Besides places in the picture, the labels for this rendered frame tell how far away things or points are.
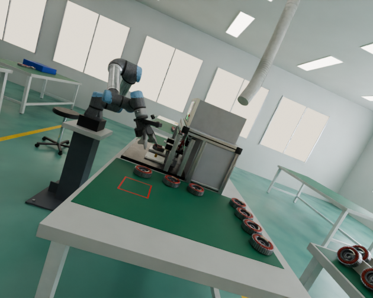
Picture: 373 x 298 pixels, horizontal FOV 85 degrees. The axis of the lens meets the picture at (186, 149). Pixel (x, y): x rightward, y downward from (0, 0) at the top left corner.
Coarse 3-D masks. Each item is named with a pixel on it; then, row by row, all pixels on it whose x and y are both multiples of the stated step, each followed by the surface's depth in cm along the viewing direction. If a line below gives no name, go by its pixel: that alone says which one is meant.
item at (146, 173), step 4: (136, 168) 122; (140, 168) 127; (144, 168) 128; (148, 168) 129; (136, 172) 121; (140, 172) 120; (144, 172) 121; (148, 172) 123; (140, 176) 120; (144, 176) 121; (148, 176) 123
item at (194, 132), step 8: (184, 120) 181; (184, 128) 134; (192, 128) 139; (192, 136) 135; (200, 136) 135; (208, 136) 136; (216, 144) 137; (224, 144) 137; (232, 144) 140; (240, 152) 139
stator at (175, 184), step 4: (164, 176) 128; (168, 176) 130; (172, 176) 133; (164, 180) 126; (168, 180) 124; (172, 180) 130; (176, 180) 130; (168, 184) 123; (172, 184) 123; (176, 184) 124
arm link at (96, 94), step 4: (96, 92) 170; (100, 92) 175; (92, 96) 170; (96, 96) 169; (100, 96) 170; (92, 100) 170; (96, 100) 170; (100, 100) 171; (92, 104) 171; (96, 104) 171; (100, 104) 172; (104, 104) 174; (100, 108) 174; (104, 108) 178
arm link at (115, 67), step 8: (112, 64) 138; (120, 64) 142; (112, 72) 134; (120, 72) 143; (112, 80) 128; (112, 88) 124; (104, 96) 118; (112, 96) 120; (120, 96) 123; (112, 104) 123; (120, 104) 123
